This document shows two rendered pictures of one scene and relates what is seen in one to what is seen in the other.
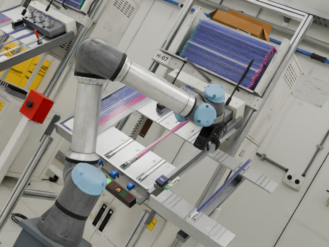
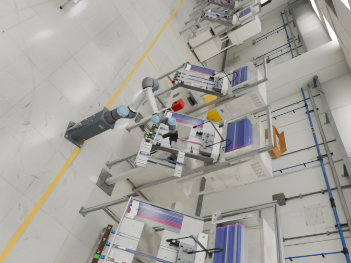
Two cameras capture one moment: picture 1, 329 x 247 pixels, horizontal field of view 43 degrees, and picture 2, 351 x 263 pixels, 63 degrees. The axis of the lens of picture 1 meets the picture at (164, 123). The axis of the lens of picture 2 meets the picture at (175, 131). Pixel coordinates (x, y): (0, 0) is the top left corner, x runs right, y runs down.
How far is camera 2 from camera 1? 2.10 m
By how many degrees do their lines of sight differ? 39
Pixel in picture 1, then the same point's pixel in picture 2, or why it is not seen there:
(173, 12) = (307, 129)
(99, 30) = (236, 102)
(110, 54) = (145, 83)
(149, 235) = not seen: hidden behind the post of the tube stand
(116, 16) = (249, 102)
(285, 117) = (288, 214)
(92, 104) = (141, 95)
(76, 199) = (114, 111)
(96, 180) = (121, 111)
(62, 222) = (108, 114)
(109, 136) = not seen: hidden behind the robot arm
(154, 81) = (150, 98)
